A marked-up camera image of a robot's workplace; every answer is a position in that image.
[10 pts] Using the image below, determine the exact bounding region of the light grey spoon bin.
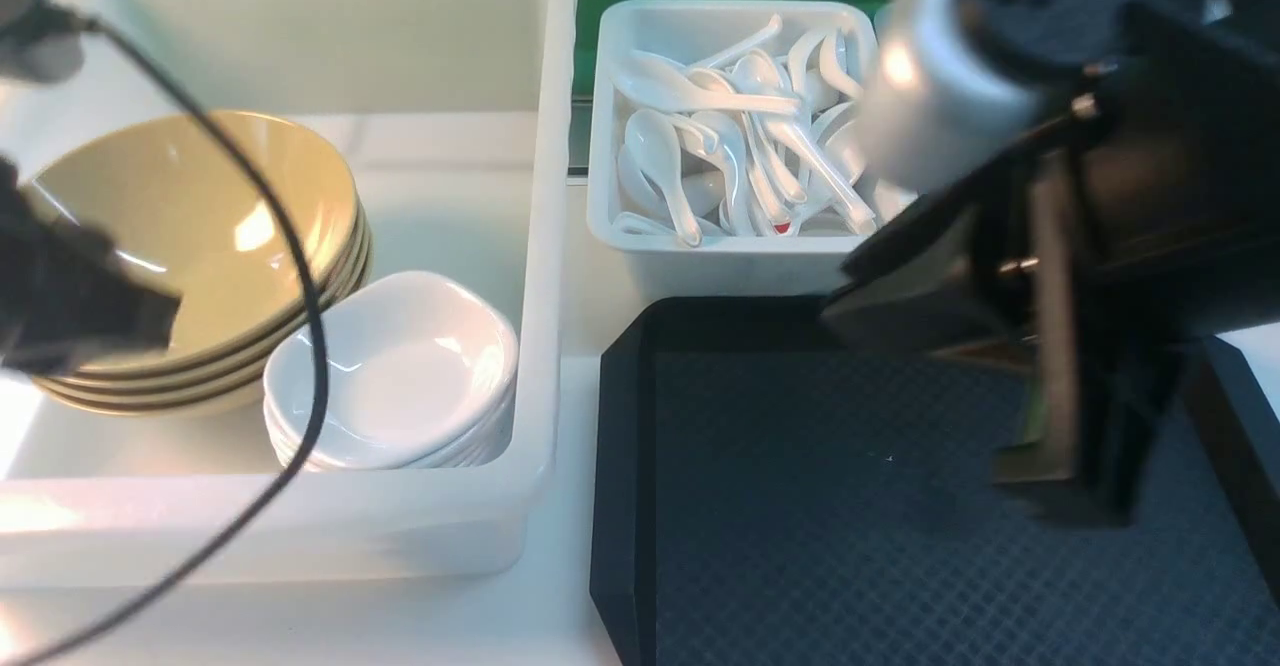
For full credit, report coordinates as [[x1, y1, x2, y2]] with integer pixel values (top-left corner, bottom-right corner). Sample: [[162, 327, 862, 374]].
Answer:
[[588, 0, 872, 298]]

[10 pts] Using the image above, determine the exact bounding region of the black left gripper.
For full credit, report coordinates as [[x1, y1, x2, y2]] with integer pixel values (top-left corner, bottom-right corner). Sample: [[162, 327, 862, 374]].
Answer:
[[1, 159, 180, 373]]

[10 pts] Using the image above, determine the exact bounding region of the olive noodle bowl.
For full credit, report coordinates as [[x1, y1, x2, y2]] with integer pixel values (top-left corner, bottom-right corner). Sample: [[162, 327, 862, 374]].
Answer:
[[20, 110, 364, 380]]

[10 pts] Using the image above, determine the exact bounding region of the stack of white sauce dishes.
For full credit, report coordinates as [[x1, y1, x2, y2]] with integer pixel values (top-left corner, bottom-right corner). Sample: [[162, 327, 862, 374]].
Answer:
[[305, 272, 518, 473]]

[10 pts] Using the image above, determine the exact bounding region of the large white plastic tub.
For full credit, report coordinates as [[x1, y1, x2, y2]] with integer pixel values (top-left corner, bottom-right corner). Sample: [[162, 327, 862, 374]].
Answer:
[[3, 0, 576, 589]]

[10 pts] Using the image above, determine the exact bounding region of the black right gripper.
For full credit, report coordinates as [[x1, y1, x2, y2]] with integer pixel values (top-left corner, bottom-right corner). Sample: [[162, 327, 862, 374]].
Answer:
[[820, 0, 1277, 528]]

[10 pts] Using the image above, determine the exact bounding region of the black serving tray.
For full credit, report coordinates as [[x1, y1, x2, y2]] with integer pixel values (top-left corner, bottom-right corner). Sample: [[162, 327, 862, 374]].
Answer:
[[590, 297, 1279, 665]]

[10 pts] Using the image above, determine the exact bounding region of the middle olive bowl in stack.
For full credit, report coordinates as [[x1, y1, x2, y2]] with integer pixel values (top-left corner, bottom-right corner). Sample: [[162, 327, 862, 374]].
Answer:
[[40, 225, 371, 402]]

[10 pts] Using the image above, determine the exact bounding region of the pile of white soup spoons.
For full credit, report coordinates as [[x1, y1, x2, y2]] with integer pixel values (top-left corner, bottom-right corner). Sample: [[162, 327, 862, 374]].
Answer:
[[596, 9, 911, 250]]

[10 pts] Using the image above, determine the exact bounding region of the bottom olive bowl in stack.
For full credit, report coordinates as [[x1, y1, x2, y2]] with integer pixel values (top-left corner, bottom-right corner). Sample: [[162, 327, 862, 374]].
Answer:
[[45, 246, 372, 418]]

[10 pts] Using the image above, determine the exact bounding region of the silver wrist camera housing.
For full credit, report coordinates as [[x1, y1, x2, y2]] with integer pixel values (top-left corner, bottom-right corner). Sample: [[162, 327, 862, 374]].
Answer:
[[855, 0, 1140, 195]]

